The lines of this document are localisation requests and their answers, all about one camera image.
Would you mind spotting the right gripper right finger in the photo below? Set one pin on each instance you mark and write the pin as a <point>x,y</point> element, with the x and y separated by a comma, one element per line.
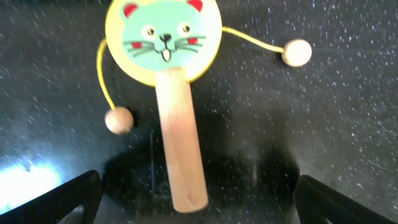
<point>323,205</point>

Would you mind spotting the wooden cat face rattle drum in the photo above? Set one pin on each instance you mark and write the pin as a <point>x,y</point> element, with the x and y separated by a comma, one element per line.
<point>180,124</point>

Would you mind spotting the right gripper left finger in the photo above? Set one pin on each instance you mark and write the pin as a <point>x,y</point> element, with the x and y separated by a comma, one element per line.
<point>49,205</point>

